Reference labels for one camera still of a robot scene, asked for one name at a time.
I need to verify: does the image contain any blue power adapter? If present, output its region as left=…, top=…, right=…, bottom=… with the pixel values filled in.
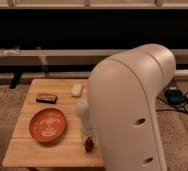
left=165, top=89, right=185, bottom=105

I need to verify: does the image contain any small black box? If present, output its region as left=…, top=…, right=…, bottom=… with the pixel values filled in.
left=36, top=94, right=57, bottom=104

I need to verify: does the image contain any wooden table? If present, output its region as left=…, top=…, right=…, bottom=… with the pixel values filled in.
left=3, top=79, right=103, bottom=168

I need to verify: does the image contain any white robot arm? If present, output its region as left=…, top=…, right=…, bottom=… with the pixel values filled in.
left=75, top=44, right=176, bottom=171

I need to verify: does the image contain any orange ceramic bowl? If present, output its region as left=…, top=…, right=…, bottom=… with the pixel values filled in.
left=29, top=108, right=67, bottom=143

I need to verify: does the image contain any dark red pepper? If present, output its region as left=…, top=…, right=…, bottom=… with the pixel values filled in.
left=84, top=137, right=95, bottom=154

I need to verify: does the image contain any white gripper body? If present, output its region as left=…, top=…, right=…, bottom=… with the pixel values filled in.
left=74, top=101, right=94, bottom=136

